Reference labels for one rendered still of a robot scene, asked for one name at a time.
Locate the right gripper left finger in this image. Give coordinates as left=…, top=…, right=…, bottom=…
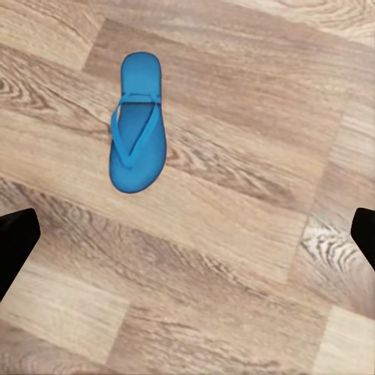
left=0, top=208, right=41, bottom=301

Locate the sandal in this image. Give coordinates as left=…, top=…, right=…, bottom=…
left=109, top=52, right=167, bottom=194

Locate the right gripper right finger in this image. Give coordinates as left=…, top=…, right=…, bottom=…
left=351, top=207, right=375, bottom=269

